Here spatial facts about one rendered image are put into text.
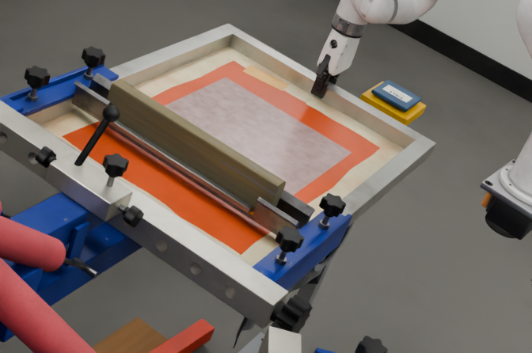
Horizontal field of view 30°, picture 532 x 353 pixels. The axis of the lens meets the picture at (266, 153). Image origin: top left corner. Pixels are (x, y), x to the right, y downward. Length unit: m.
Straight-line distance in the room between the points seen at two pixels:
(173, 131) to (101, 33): 2.64
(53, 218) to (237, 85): 0.82
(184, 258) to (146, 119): 0.38
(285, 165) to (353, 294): 1.44
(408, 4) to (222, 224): 0.69
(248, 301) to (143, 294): 1.56
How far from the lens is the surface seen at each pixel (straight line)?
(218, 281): 1.53
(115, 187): 1.55
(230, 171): 1.77
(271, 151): 2.03
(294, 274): 1.68
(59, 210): 1.54
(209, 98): 2.14
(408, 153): 2.16
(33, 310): 1.17
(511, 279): 3.89
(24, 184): 3.37
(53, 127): 1.89
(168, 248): 1.56
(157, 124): 1.83
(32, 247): 1.34
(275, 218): 1.74
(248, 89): 2.23
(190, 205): 1.79
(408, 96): 2.46
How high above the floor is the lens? 1.96
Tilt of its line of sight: 30 degrees down
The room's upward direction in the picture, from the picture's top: 21 degrees clockwise
